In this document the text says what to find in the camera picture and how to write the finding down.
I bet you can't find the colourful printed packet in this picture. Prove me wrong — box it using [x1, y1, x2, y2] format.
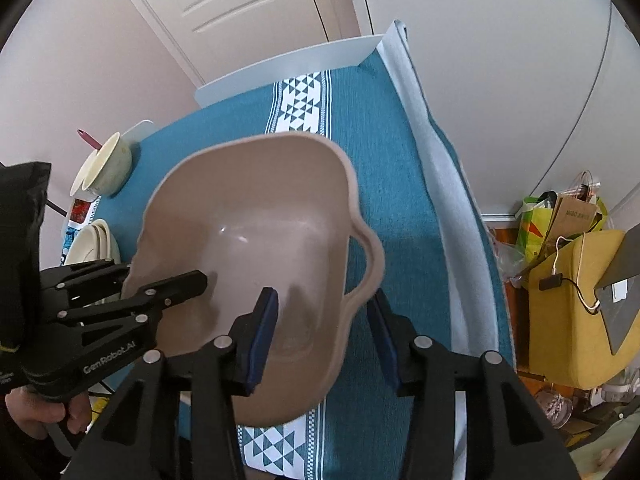
[60, 199, 102, 267]

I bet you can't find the cream yellow bowl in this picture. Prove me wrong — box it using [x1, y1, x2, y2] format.
[87, 139, 134, 199]

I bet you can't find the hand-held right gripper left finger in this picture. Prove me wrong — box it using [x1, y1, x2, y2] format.
[65, 287, 279, 480]

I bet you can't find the white charging cable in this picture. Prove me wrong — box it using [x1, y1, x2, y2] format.
[538, 232, 602, 317]

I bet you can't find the white wardrobe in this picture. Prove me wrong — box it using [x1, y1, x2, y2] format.
[350, 0, 640, 222]

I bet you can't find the person's left hand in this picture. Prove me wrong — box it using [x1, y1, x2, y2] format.
[4, 386, 94, 436]

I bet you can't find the beige bowl with handles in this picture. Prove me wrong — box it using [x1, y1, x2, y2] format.
[121, 132, 386, 428]

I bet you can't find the green yellow shopping bag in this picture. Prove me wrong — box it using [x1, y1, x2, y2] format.
[515, 191, 609, 262]

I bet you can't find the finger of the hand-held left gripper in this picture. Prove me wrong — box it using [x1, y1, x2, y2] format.
[41, 258, 133, 307]
[56, 269, 209, 325]

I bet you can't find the brown paper bag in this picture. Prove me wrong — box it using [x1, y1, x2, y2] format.
[542, 195, 604, 257]

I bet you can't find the teal tablecloth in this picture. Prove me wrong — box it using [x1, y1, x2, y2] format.
[92, 52, 516, 480]

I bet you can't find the white bowl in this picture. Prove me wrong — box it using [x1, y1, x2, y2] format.
[70, 132, 122, 197]

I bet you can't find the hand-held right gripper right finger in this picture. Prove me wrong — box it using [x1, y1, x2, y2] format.
[366, 289, 576, 480]

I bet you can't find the white door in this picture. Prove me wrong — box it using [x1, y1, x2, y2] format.
[106, 0, 347, 87]

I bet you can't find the large yellow duck plate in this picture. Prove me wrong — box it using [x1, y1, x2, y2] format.
[63, 225, 122, 267]

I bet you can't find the yellow chair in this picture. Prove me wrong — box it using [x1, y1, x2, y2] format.
[527, 230, 640, 389]

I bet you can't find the grey laptop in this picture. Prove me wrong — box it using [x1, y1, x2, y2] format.
[594, 224, 640, 357]

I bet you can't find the light green blanket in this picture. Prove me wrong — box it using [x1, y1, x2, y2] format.
[569, 404, 640, 480]

